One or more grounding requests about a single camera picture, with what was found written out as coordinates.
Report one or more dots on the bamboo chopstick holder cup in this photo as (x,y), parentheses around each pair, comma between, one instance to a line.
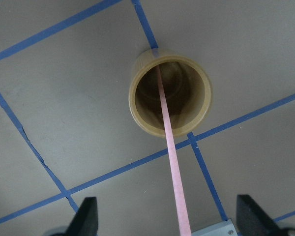
(187,89)

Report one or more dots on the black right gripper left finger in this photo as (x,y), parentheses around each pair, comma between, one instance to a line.
(85,222)

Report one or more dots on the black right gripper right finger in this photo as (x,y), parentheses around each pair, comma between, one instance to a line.
(252,220)

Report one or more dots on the pink chopstick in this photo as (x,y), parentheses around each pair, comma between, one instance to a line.
(182,215)

